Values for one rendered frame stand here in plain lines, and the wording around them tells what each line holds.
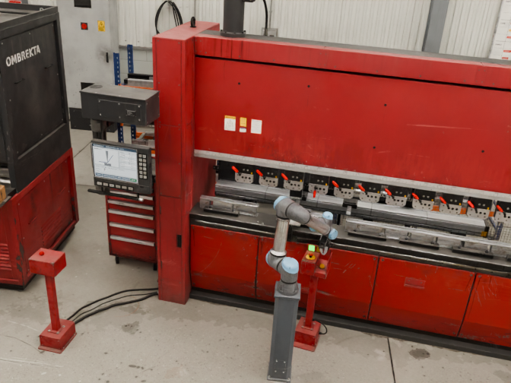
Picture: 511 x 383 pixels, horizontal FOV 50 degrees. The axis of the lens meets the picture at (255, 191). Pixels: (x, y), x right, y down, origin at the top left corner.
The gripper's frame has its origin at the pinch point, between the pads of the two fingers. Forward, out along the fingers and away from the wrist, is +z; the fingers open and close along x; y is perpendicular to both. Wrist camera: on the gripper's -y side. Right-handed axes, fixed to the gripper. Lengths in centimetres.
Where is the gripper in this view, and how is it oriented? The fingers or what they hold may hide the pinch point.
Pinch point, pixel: (323, 254)
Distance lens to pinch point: 420.6
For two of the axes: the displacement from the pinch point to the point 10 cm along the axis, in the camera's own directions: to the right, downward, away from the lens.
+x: -9.4, -1.9, 2.8
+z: -0.2, 8.6, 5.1
